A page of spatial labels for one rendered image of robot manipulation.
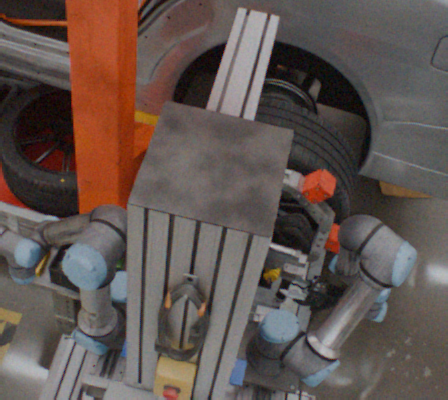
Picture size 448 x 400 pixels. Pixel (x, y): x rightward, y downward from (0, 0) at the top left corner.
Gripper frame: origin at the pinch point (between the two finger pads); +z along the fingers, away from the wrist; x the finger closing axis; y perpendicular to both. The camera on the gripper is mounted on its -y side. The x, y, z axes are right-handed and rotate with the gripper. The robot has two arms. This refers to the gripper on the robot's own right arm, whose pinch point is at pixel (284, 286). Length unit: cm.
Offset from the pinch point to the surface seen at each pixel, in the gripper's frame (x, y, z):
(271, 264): -20.3, -20.7, 6.2
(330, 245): -20.5, 2.3, -11.9
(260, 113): -43, 34, 25
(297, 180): -23.0, 29.0, 6.2
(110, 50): -13, 74, 68
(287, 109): -47, 35, 16
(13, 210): -23, -44, 117
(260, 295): -29, -60, 7
